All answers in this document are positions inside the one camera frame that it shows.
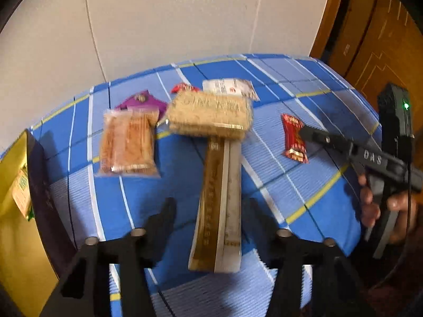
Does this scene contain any rice cracker packet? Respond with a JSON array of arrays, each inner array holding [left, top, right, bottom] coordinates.
[[164, 91, 253, 140]]

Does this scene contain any wooden door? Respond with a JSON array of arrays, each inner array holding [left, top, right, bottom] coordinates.
[[309, 0, 423, 113]]

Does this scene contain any red snack packet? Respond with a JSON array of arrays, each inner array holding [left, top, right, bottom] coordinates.
[[281, 114, 308, 163]]

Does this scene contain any white brown snack pouch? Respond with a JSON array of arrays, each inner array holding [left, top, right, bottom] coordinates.
[[202, 78, 260, 101]]

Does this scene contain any purple snack packet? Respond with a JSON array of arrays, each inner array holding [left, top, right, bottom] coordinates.
[[115, 90, 168, 119]]

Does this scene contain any clear orange biscuit packet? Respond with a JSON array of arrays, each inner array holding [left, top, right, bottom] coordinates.
[[98, 107, 159, 178]]

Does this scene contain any person right hand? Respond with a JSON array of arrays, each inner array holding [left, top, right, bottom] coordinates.
[[358, 174, 421, 245]]

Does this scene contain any blue plaid tablecloth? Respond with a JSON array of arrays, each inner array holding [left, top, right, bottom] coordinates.
[[1, 54, 381, 316]]

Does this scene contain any green cracker packet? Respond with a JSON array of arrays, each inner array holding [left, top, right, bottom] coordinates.
[[11, 165, 34, 221]]

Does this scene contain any long brown white snack bar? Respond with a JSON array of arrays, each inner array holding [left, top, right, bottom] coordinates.
[[188, 137, 242, 273]]

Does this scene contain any gold tin box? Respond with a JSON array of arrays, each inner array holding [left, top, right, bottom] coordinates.
[[1, 130, 77, 316]]

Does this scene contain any small red candy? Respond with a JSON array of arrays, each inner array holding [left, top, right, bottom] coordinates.
[[171, 82, 200, 94]]

